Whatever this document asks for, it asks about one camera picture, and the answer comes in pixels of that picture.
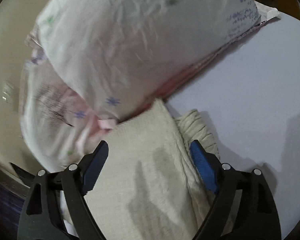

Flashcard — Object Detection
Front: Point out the beige cable-knit sweater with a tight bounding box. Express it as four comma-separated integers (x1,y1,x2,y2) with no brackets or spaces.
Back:
85,100,218,239

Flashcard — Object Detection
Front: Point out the pink floral pillow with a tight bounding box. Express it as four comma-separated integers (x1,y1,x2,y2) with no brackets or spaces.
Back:
19,29,117,172

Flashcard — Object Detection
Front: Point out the white floral pillow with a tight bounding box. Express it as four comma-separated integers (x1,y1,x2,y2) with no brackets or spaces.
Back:
30,0,279,119

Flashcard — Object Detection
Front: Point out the white wall socket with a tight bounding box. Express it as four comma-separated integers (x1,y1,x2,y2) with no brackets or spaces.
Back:
1,81,15,105

